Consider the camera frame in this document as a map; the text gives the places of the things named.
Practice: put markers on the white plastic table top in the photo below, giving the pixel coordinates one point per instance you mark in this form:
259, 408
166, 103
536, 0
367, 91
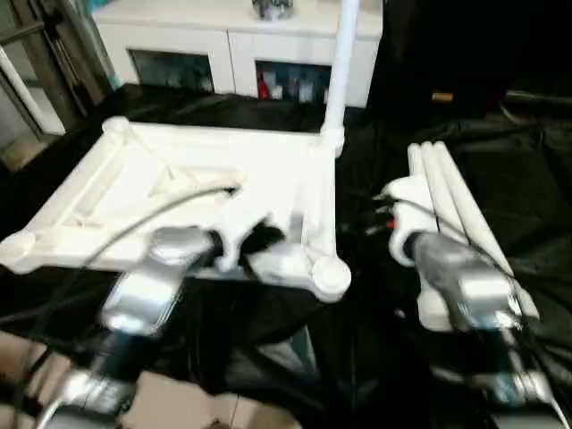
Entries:
156, 179

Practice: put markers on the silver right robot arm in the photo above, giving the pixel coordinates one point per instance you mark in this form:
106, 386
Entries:
469, 286

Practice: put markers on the small tan label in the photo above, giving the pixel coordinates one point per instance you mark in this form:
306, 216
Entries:
442, 96

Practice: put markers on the black work mat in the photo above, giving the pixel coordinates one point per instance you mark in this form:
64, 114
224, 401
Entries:
514, 179

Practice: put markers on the black backdrop cloth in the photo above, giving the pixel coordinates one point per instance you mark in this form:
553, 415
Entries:
469, 44

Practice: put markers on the white glass-door sideboard cabinet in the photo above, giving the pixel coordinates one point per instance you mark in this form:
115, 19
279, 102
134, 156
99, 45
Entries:
201, 40

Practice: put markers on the grey crumpled bag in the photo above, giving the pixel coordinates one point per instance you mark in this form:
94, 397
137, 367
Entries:
273, 9

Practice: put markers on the grey metal rack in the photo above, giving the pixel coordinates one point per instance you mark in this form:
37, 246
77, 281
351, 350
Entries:
44, 58

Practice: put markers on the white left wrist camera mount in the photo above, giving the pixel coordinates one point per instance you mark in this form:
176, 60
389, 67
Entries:
241, 232

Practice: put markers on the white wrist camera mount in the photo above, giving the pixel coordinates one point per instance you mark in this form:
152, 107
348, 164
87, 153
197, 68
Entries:
241, 232
415, 210

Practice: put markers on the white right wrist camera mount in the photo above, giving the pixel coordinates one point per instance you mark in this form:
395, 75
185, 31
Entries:
415, 210

